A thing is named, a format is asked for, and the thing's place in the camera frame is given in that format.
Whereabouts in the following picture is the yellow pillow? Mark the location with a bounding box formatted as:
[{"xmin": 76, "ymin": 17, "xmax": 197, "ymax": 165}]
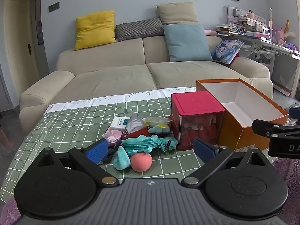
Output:
[{"xmin": 74, "ymin": 10, "xmax": 116, "ymax": 51}]

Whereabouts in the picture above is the beige pillow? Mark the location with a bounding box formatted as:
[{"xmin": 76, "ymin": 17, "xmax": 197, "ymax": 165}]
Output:
[{"xmin": 157, "ymin": 2, "xmax": 200, "ymax": 25}]

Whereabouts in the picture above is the green checked tablecloth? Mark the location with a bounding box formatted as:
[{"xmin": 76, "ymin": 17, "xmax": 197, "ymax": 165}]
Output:
[{"xmin": 0, "ymin": 86, "xmax": 270, "ymax": 203}]

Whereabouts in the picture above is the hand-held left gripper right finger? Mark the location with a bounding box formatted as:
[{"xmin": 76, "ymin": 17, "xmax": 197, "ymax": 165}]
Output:
[{"xmin": 181, "ymin": 138, "xmax": 272, "ymax": 188}]

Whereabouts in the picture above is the white tissue pack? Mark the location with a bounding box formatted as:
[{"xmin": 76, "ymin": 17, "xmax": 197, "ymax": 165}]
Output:
[{"xmin": 110, "ymin": 116, "xmax": 131, "ymax": 133}]

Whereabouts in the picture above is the pile of books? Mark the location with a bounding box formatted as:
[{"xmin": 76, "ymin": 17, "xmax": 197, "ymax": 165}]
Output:
[{"xmin": 216, "ymin": 25, "xmax": 239, "ymax": 37}]

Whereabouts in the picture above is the light blue pillow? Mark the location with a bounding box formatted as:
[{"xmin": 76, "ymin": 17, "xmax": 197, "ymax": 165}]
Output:
[{"xmin": 163, "ymin": 24, "xmax": 213, "ymax": 62}]

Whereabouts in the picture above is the silver grey pouch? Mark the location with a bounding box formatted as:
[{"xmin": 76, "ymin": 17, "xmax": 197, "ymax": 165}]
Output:
[{"xmin": 124, "ymin": 115, "xmax": 144, "ymax": 134}]

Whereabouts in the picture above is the purple plush toy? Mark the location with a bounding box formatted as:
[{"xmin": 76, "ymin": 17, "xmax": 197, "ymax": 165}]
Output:
[{"xmin": 272, "ymin": 25, "xmax": 297, "ymax": 45}]

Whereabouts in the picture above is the navy blue sock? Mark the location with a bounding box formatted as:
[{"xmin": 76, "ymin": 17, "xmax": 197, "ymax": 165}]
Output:
[{"xmin": 101, "ymin": 146, "xmax": 118, "ymax": 164}]

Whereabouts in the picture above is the beige sofa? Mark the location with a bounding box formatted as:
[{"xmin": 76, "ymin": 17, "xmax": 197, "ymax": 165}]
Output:
[{"xmin": 19, "ymin": 35, "xmax": 273, "ymax": 134}]

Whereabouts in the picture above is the pink cloth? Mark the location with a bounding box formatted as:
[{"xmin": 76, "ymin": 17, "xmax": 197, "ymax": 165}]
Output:
[{"xmin": 103, "ymin": 129, "xmax": 122, "ymax": 144}]

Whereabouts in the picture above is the printed cartoon pillow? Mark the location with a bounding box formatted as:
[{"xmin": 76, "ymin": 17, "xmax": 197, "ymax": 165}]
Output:
[{"xmin": 211, "ymin": 40, "xmax": 245, "ymax": 65}]

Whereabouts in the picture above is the orange cardboard box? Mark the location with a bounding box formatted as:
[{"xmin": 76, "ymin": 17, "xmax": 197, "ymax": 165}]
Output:
[{"xmin": 196, "ymin": 78, "xmax": 289, "ymax": 152}]

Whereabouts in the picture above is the teal pouch with strap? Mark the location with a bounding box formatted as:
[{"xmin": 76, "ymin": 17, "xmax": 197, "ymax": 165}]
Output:
[{"xmin": 121, "ymin": 135, "xmax": 179, "ymax": 156}]

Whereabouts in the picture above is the red pouch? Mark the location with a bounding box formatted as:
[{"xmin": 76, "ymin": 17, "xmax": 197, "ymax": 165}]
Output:
[{"xmin": 122, "ymin": 128, "xmax": 150, "ymax": 139}]

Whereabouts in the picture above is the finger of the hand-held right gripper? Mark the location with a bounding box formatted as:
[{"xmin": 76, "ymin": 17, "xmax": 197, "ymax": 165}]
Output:
[
  {"xmin": 252, "ymin": 119, "xmax": 300, "ymax": 137},
  {"xmin": 289, "ymin": 106, "xmax": 300, "ymax": 119}
]

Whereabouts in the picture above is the teal plush cloth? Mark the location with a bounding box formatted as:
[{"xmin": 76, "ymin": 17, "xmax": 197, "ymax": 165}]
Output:
[{"xmin": 113, "ymin": 145, "xmax": 131, "ymax": 170}]

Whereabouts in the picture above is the white desk shelf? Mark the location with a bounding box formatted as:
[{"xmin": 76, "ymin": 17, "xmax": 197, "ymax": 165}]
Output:
[{"xmin": 226, "ymin": 5, "xmax": 268, "ymax": 33}]

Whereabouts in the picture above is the red lidded box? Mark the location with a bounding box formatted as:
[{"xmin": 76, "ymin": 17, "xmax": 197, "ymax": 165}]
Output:
[{"xmin": 171, "ymin": 91, "xmax": 225, "ymax": 151}]

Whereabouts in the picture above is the grey houndstooth pillow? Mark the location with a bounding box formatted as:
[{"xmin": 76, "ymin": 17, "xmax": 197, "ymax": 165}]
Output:
[{"xmin": 115, "ymin": 17, "xmax": 164, "ymax": 42}]

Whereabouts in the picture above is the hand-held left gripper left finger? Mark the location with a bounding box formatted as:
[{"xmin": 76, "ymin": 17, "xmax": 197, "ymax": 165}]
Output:
[{"xmin": 35, "ymin": 138, "xmax": 120, "ymax": 188}]

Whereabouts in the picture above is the white desk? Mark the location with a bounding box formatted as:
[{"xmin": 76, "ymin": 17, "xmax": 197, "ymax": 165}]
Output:
[{"xmin": 217, "ymin": 31, "xmax": 300, "ymax": 96}]

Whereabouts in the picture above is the pink ball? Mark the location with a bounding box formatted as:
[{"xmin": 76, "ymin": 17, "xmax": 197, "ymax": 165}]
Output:
[{"xmin": 130, "ymin": 153, "xmax": 153, "ymax": 172}]

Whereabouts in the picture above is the cream door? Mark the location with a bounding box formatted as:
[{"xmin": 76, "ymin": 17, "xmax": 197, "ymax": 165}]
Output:
[{"xmin": 3, "ymin": 0, "xmax": 41, "ymax": 104}]

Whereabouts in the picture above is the blue plush in plastic bag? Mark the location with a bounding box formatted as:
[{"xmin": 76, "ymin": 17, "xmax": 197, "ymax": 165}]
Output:
[{"xmin": 143, "ymin": 117, "xmax": 173, "ymax": 135}]

